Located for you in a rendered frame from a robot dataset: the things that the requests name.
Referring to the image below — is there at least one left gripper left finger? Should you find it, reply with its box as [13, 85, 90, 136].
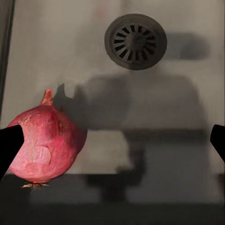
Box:
[0, 125, 24, 180]

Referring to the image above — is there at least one vidalia onion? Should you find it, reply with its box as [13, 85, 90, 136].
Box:
[7, 89, 79, 189]

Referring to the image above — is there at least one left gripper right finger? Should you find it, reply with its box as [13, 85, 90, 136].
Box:
[210, 124, 225, 162]

